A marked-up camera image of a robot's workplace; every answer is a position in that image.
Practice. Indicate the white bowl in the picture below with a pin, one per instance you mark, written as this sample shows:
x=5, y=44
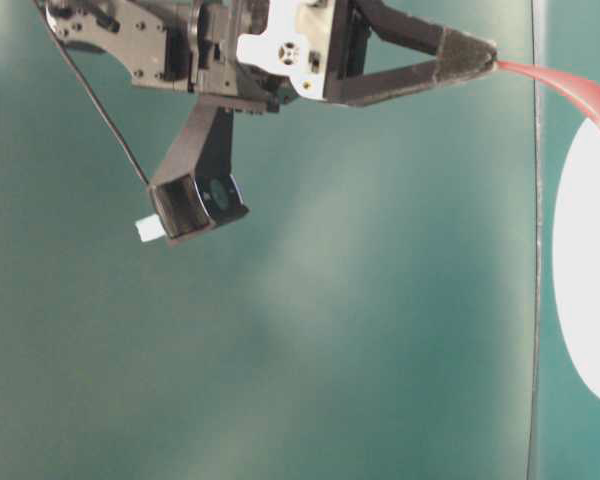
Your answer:
x=576, y=254

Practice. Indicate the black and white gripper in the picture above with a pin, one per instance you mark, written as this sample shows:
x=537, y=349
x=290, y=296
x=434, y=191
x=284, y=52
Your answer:
x=255, y=56

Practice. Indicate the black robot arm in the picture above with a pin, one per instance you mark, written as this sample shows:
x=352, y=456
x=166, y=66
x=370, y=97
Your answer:
x=154, y=40

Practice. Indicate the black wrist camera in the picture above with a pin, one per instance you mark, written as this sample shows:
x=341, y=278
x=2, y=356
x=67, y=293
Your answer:
x=193, y=190

